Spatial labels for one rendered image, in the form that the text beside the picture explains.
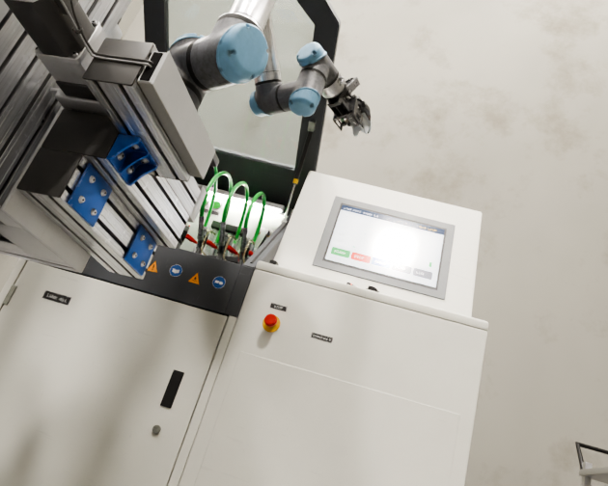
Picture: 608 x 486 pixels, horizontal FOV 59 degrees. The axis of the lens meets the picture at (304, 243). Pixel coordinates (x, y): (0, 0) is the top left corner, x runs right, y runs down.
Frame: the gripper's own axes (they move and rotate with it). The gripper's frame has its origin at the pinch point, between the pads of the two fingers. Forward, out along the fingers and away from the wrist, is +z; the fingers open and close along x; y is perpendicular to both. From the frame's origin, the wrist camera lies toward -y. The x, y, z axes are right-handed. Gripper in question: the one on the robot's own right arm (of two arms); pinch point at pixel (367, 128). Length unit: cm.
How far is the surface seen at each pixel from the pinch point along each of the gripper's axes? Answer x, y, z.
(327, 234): -29.2, 16.5, 30.0
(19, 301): -87, 68, -36
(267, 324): -23, 65, 0
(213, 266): -41, 48, -9
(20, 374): -81, 89, -30
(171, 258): -52, 48, -16
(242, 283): -33, 52, -3
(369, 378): 0, 74, 20
